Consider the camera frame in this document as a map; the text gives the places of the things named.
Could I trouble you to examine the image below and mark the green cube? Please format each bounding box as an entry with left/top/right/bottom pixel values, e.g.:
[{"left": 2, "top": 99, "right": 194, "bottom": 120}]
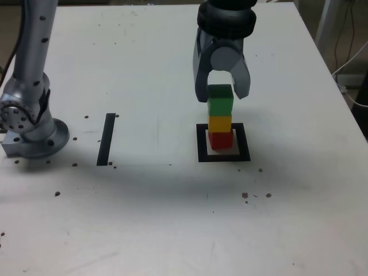
[{"left": 207, "top": 84, "right": 233, "bottom": 116}]

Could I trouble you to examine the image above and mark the white metal post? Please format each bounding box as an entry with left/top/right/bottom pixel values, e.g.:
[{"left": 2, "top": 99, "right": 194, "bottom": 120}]
[{"left": 315, "top": 0, "right": 342, "bottom": 52}]

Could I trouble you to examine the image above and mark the black tape square outline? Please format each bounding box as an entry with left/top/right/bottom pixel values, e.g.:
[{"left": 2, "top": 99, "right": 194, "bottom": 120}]
[{"left": 195, "top": 122, "right": 251, "bottom": 163}]

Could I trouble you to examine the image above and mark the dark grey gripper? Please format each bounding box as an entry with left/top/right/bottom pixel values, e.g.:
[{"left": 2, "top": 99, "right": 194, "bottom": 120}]
[{"left": 192, "top": 27, "right": 252, "bottom": 104}]

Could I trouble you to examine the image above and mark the black tape strip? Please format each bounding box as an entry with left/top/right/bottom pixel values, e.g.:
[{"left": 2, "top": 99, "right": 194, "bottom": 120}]
[{"left": 96, "top": 113, "right": 116, "bottom": 167}]

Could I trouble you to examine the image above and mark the white cable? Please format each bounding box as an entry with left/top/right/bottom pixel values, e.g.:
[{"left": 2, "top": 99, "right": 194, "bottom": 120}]
[{"left": 332, "top": 40, "right": 368, "bottom": 108}]

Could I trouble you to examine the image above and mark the yellow cube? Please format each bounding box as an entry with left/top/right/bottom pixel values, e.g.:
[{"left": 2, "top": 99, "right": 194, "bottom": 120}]
[{"left": 208, "top": 114, "right": 232, "bottom": 133}]

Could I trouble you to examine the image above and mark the thin black hanging cable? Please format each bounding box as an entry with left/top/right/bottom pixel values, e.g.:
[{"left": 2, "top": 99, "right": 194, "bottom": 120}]
[{"left": 334, "top": 0, "right": 357, "bottom": 72}]

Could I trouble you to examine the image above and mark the red cube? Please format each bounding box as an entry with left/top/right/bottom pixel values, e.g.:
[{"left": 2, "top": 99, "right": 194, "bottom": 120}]
[{"left": 208, "top": 131, "right": 234, "bottom": 151}]

